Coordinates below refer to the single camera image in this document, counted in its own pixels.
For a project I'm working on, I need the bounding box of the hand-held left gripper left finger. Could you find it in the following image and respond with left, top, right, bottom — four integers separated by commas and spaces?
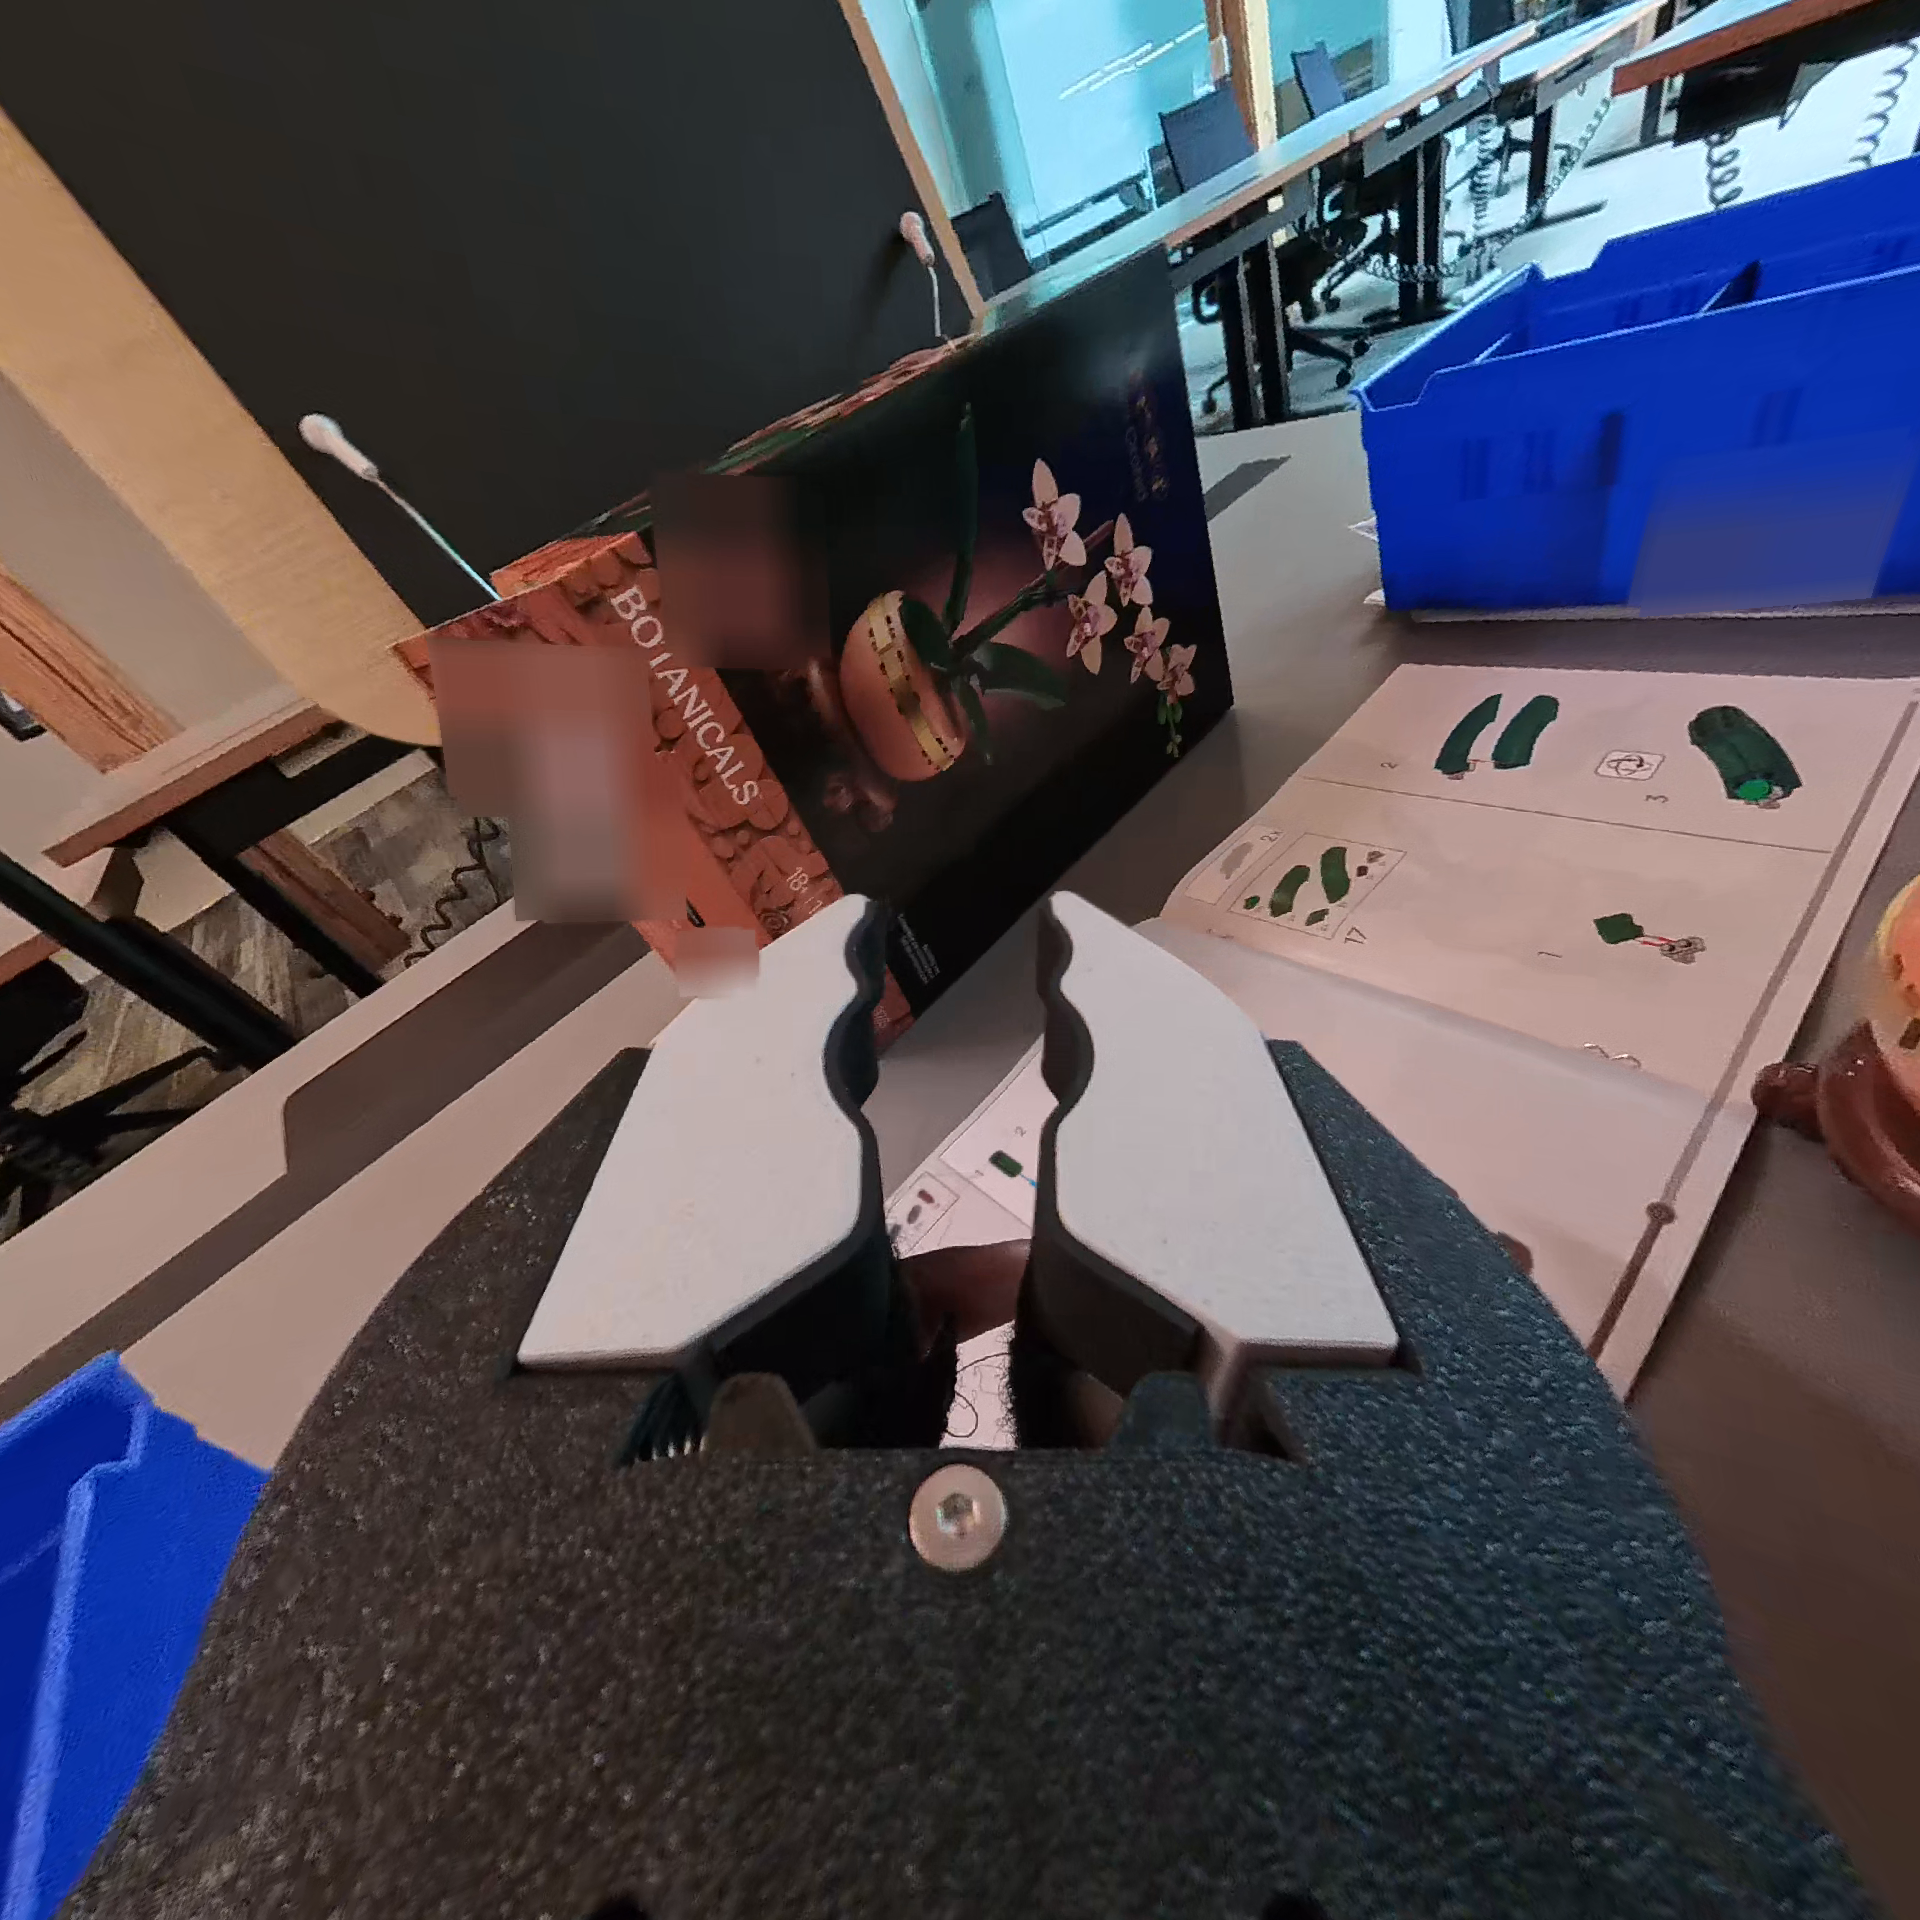
516, 893, 924, 1449

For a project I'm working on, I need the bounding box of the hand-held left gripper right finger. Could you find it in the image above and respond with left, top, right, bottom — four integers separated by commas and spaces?
1015, 891, 1404, 1445

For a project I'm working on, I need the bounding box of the blue plastic bin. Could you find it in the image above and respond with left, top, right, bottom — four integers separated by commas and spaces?
1351, 194, 1920, 616
0, 1350, 274, 1920

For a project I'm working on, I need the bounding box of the long grey office desk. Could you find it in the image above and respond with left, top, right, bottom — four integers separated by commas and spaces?
1036, 29, 1555, 294

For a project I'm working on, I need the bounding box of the wood-edged grey desk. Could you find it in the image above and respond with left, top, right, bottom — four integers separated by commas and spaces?
1612, 0, 1920, 97

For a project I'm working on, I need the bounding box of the dark brown toy piece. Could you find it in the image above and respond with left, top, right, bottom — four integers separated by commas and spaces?
900, 1245, 1039, 1337

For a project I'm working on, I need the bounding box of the toy instruction booklet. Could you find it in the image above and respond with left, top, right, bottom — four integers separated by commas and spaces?
884, 660, 1920, 1449

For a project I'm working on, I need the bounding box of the flower print toy box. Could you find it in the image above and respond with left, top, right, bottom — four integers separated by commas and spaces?
393, 246, 1235, 1052

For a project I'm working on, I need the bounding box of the wooden side table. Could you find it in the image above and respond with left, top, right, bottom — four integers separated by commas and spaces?
42, 692, 441, 998

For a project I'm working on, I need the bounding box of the orange toy flower pot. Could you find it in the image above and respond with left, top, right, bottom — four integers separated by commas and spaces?
1752, 878, 1920, 1226

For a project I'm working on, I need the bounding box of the gooseneck microphone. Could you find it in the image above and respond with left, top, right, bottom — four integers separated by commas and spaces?
897, 211, 959, 350
298, 412, 500, 606

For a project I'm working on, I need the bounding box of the curved wooden panel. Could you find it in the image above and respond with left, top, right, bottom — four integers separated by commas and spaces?
0, 106, 441, 746

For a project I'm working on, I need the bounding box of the blue office chair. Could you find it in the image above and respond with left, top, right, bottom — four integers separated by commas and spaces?
1152, 76, 1259, 202

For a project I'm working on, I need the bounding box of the black coiled cable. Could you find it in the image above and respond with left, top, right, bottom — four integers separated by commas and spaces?
1691, 86, 1777, 202
403, 817, 515, 964
1842, 42, 1920, 169

